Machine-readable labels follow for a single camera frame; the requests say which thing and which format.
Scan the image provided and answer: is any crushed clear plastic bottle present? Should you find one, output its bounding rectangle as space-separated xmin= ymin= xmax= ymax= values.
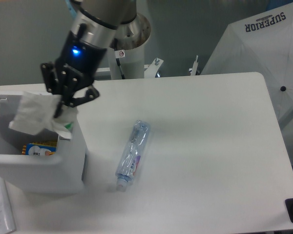
xmin=115 ymin=120 xmax=150 ymax=191

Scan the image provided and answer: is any white paper napkin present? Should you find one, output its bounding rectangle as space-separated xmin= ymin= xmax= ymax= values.
xmin=9 ymin=92 xmax=78 ymax=139

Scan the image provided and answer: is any white superior umbrella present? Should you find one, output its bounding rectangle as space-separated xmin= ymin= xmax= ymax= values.
xmin=202 ymin=2 xmax=293 ymax=128

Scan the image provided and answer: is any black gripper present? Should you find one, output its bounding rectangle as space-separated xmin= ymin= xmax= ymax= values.
xmin=40 ymin=32 xmax=106 ymax=118

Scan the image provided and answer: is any white notebook with writing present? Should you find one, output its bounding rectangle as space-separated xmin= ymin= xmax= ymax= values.
xmin=0 ymin=177 xmax=16 ymax=234

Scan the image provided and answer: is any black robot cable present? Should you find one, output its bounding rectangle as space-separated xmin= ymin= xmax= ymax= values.
xmin=113 ymin=38 xmax=126 ymax=80

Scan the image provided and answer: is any colourful snack wrapper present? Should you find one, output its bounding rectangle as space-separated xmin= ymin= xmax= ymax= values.
xmin=21 ymin=141 xmax=57 ymax=156

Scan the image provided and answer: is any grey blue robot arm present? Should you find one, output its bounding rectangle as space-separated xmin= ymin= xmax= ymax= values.
xmin=41 ymin=0 xmax=135 ymax=118

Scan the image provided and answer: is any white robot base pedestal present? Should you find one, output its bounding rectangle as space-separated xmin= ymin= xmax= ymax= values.
xmin=107 ymin=13 xmax=151 ymax=80

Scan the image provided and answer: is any white plastic trash can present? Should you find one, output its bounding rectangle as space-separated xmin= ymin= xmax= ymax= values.
xmin=0 ymin=90 xmax=87 ymax=194

